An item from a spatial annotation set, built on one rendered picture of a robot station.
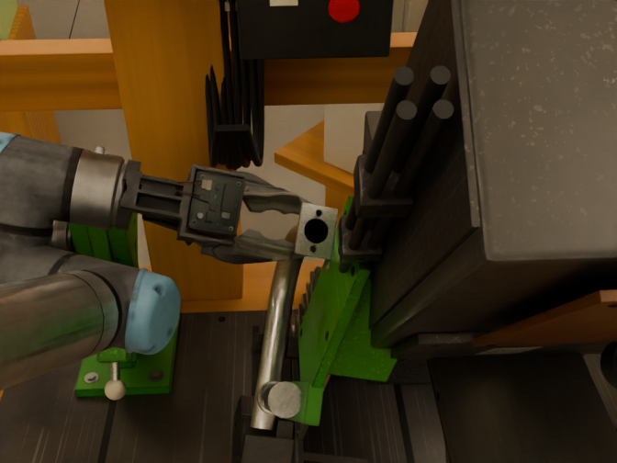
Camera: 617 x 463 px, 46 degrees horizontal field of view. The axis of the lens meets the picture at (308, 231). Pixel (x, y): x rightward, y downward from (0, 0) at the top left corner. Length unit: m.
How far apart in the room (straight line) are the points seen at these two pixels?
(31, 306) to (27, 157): 0.21
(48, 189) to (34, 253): 0.06
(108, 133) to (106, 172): 2.72
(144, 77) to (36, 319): 0.49
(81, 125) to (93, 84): 2.44
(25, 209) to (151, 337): 0.18
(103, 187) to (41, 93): 0.43
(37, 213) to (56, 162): 0.05
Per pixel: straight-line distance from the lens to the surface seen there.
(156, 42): 0.97
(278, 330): 0.90
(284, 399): 0.80
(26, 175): 0.73
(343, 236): 0.60
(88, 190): 0.73
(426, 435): 1.02
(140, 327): 0.66
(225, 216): 0.71
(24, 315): 0.56
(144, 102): 1.01
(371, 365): 0.78
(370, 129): 0.94
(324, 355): 0.75
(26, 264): 0.73
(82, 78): 1.11
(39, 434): 1.07
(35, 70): 1.12
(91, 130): 3.49
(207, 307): 1.20
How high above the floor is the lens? 1.72
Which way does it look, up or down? 39 degrees down
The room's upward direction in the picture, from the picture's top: straight up
